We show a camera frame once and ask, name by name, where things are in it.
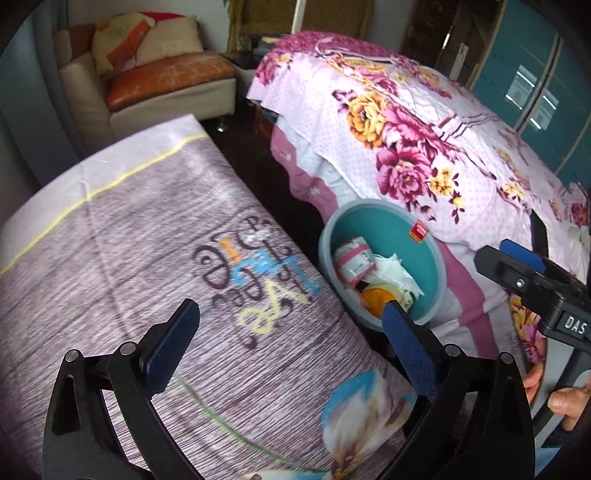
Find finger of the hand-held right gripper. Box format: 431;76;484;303
473;246;550;301
499;239;587;287

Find dark bedside stack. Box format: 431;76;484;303
228;32;280;70

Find cream pillow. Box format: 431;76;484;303
135;15;204;65

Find pink bed sheet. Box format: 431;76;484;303
268;124;513;352

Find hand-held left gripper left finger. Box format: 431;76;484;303
42;298;201;480

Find cream sofa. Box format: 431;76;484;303
55;14;237;139

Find teal plastic basin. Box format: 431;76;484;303
318;199;448;330

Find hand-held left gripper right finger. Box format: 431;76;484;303
374;300;536;480

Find floral pink blanket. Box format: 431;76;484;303
247;31;591;370

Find person's right hand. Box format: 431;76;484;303
523;360;591;432

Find purple printed tablecloth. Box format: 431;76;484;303
0;114;416;480

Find teal wardrobe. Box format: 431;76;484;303
466;0;591;195

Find tan brown pillow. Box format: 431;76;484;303
62;23;98;58

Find pink white labelled packet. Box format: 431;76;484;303
333;236;376;288

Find mustard patterned cloth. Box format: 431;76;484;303
226;0;375;54

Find orange seat cushion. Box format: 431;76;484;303
105;54;237;112

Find orange patterned pillow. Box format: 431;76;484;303
91;11;153;75

